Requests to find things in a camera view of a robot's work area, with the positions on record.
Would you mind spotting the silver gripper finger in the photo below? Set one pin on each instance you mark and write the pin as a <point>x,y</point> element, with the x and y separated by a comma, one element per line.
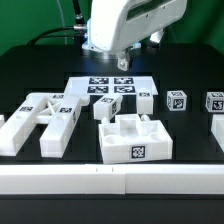
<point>153,43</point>
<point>123,60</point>

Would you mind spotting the white chair seat part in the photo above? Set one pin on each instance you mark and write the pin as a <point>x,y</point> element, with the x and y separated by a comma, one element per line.
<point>134,139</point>

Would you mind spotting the white part at edge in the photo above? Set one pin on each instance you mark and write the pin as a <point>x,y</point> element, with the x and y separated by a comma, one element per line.
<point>2,121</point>
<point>217,128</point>

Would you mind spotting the white right tagged cube block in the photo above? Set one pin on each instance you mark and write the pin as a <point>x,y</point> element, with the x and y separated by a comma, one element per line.
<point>215,101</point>

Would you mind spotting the white tagged cube block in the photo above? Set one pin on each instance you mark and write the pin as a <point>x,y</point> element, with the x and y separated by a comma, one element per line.
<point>215,101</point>
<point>176,100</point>

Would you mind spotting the white chair back frame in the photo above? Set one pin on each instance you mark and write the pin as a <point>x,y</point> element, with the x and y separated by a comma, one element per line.
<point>58,112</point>

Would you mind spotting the white part at right edge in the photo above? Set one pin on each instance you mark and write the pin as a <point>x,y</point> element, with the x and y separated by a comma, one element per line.
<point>217,128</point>

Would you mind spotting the white part at left edge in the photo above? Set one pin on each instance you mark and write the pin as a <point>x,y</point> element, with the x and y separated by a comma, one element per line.
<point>2,121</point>

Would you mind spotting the white front rail fixture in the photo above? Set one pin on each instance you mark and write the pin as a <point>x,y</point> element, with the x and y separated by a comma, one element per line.
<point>111,179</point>

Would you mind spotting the white sheet with four tags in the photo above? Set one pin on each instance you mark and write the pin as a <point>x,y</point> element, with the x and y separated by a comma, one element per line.
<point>124,85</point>

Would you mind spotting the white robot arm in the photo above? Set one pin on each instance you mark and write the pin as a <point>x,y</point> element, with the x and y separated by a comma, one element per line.
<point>116,26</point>

